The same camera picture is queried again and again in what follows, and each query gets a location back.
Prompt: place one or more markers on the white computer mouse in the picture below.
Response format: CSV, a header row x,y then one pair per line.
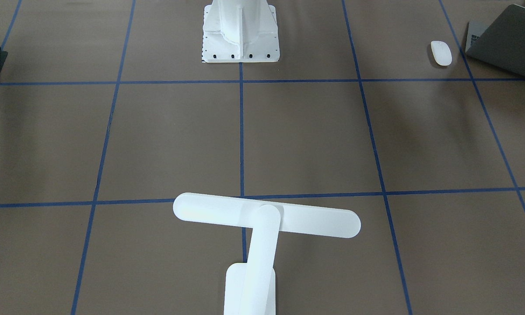
x,y
441,53

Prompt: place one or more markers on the grey laptop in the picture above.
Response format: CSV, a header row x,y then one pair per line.
x,y
502,43

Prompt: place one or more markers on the white camera pillar base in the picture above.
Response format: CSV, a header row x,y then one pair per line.
x,y
240,31

